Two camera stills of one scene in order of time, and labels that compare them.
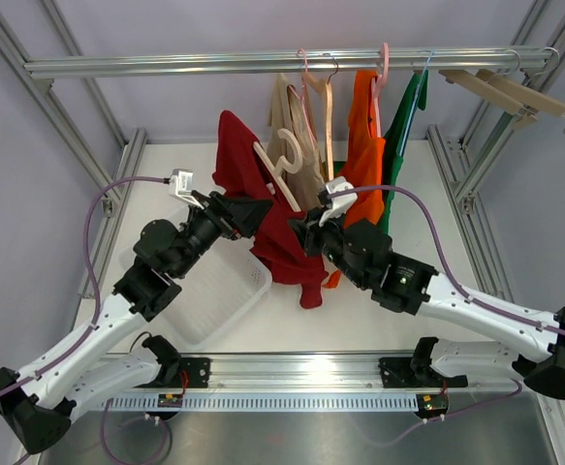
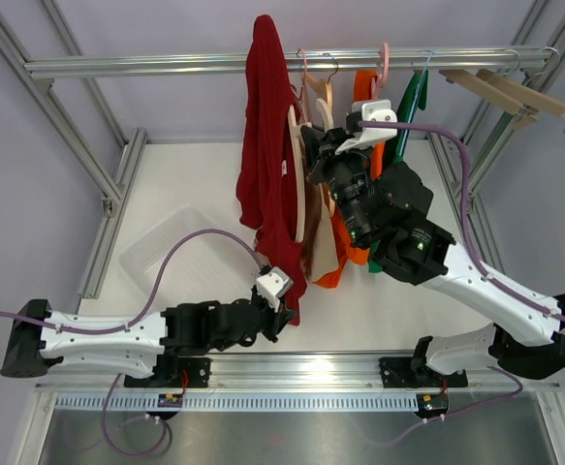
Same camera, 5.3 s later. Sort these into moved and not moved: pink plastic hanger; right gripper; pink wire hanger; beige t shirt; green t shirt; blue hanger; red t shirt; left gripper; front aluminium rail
Moved: right gripper; left gripper; red t shirt; beige t shirt
Not moved: pink plastic hanger; blue hanger; front aluminium rail; pink wire hanger; green t shirt
